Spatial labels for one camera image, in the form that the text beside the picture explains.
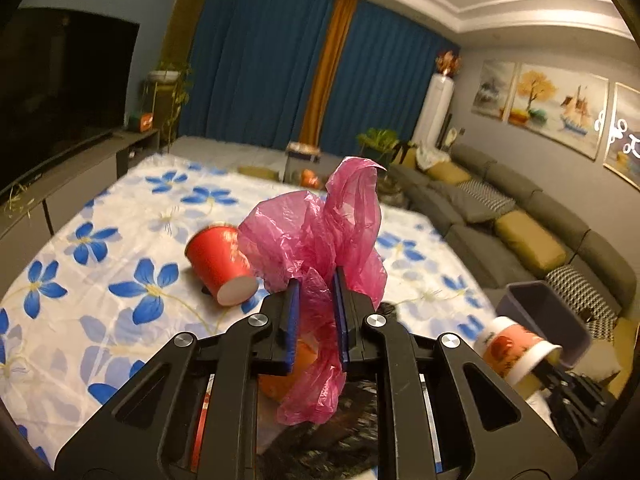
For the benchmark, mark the grey sectional sofa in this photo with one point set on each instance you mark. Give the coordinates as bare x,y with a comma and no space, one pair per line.
491,263

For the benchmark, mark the orange curtain strip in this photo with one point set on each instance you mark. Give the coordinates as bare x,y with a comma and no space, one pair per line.
330,56

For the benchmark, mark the orange toy figure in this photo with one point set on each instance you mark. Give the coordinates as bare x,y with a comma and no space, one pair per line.
309,179

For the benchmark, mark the grey cushion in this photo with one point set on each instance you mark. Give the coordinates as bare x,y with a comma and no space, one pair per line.
472,210

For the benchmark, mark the grey TV cabinet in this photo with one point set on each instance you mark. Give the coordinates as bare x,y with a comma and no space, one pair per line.
33,214

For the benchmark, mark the pink plastic bag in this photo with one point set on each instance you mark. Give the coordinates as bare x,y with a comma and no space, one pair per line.
306,236

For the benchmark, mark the yellow cushion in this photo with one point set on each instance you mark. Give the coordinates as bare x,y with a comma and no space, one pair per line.
449,172
538,250

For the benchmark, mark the white standing air conditioner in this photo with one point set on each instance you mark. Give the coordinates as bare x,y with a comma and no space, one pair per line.
434,111

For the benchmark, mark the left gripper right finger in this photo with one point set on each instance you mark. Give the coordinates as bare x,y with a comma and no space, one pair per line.
350,311

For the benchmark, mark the red white plastic bag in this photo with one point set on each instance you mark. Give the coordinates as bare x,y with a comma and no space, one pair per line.
342,448

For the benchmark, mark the small left painting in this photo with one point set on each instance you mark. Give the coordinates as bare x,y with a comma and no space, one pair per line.
494,88

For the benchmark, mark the white cloth on sofa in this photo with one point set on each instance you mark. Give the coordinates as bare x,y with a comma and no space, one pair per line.
428,155

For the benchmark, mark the blue curtain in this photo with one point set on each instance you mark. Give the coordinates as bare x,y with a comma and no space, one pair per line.
254,63

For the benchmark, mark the artificial flower bouquet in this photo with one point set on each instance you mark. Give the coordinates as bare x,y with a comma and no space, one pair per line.
447,63

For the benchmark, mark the hanging plant on shelf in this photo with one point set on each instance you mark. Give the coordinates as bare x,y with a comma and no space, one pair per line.
165,92

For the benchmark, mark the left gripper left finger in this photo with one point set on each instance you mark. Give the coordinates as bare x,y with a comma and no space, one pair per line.
276,352

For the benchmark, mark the blue flower tablecloth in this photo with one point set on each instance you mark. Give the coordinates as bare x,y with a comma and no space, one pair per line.
114,285

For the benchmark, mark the white orange paper cup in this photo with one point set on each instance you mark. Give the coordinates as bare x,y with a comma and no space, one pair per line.
513,351

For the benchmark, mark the potted green plant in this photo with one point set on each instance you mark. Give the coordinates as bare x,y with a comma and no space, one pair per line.
378,145

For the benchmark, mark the black white patterned cushion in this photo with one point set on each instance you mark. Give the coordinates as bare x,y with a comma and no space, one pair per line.
489,196

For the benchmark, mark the red paper cup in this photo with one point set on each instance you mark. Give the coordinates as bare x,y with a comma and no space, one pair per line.
216,258

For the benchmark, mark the sailboat tree painting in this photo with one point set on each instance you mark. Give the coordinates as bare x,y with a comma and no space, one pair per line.
565,106

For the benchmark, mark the orange glowing clock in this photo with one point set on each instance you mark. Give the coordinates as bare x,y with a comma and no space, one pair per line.
140,122

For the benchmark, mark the right framed painting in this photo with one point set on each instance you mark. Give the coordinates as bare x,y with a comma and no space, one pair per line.
622,155

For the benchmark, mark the yellow cushion far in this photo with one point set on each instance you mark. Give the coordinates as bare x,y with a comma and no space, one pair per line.
449,172

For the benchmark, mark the grey trash bin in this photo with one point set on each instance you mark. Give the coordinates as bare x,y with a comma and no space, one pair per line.
537,307

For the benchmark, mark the black jacket on sofa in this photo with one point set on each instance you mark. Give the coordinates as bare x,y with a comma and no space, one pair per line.
406,155

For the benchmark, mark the black television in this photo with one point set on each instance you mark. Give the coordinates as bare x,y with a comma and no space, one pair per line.
64,83

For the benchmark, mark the yellow cushion near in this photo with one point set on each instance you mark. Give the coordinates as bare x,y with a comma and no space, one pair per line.
538,250

